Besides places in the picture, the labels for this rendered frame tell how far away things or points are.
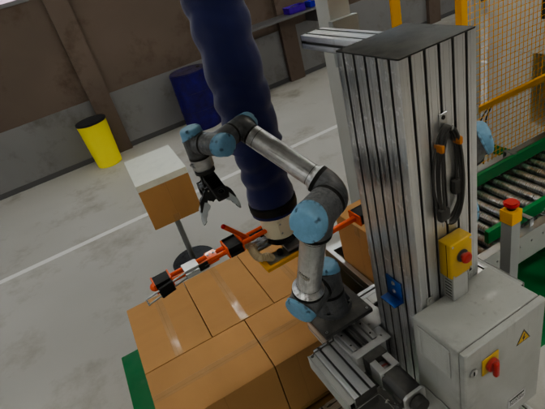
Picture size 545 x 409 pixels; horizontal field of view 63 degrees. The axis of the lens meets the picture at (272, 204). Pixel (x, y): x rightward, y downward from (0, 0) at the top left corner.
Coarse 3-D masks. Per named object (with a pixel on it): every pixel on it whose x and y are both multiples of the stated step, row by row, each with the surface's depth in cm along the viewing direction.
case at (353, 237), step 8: (360, 200) 253; (352, 208) 249; (344, 216) 244; (352, 224) 237; (344, 232) 250; (352, 232) 241; (360, 232) 232; (344, 240) 255; (352, 240) 245; (360, 240) 237; (344, 248) 260; (352, 248) 250; (360, 248) 241; (344, 256) 265; (352, 256) 255; (360, 256) 245; (368, 256) 237; (352, 264) 260; (360, 264) 250; (368, 264) 241; (360, 272) 255; (368, 272) 245
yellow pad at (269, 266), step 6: (276, 252) 210; (282, 252) 208; (288, 252) 208; (294, 252) 208; (276, 258) 207; (282, 258) 206; (288, 258) 206; (264, 264) 206; (270, 264) 204; (276, 264) 204; (282, 264) 205; (270, 270) 203
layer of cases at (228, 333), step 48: (192, 288) 289; (240, 288) 277; (288, 288) 267; (144, 336) 262; (192, 336) 252; (240, 336) 244; (288, 336) 235; (192, 384) 224; (240, 384) 217; (288, 384) 231
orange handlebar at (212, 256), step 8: (352, 216) 200; (344, 224) 197; (248, 232) 210; (264, 232) 208; (248, 240) 205; (208, 256) 200; (216, 256) 200; (176, 272) 198; (176, 280) 194; (152, 288) 192
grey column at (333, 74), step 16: (320, 0) 288; (336, 0) 285; (320, 16) 296; (336, 16) 289; (336, 80) 314; (336, 96) 323; (336, 112) 333; (352, 160) 343; (352, 176) 354; (352, 192) 367
